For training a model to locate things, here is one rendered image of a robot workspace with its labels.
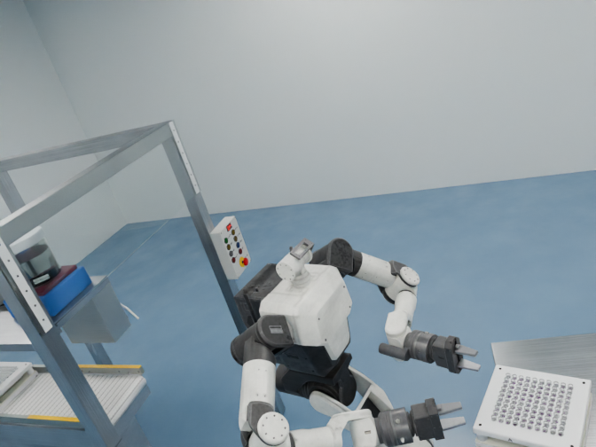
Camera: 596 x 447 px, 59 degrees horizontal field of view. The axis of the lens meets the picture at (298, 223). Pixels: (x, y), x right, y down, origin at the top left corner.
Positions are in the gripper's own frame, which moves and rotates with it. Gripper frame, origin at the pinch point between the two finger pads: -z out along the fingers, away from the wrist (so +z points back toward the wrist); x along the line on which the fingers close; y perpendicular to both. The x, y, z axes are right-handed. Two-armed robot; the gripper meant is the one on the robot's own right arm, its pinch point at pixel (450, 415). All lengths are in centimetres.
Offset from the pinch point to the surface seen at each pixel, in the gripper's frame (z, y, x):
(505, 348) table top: -23.7, -34.3, 13.7
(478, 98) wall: -107, -354, 27
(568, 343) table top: -42, -31, 14
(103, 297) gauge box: 107, -58, -29
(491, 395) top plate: -12.4, -9.7, 6.1
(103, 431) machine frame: 111, -27, 4
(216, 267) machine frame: 84, -119, 2
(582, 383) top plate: -35.4, -7.5, 6.5
